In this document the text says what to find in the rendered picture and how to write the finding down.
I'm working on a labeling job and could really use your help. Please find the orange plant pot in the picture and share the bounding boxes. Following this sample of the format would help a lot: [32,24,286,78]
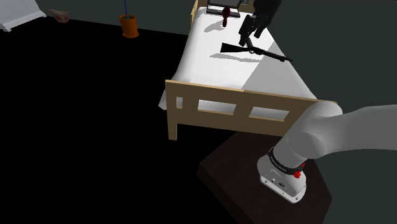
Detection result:
[118,0,140,39]

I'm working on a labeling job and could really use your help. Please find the wooden bed with white mattress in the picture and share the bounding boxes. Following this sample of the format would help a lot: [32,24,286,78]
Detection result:
[158,0,338,141]

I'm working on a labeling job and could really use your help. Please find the dark red upright object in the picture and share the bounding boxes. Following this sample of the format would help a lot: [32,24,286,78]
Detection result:
[221,6,232,28]

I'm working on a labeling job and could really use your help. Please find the black toy rifle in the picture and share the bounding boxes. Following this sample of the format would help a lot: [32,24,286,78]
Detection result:
[219,42,293,63]

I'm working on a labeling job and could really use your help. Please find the white furniture piece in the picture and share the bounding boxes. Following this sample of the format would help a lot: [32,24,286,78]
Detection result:
[0,0,48,32]

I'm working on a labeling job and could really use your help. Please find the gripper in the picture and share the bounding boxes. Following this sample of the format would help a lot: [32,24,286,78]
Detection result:
[238,13,268,48]

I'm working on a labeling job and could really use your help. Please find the black laptop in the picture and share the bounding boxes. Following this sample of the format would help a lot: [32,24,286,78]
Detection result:
[205,0,242,18]

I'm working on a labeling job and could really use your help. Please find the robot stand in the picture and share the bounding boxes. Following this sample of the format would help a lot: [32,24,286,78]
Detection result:
[196,131,333,224]

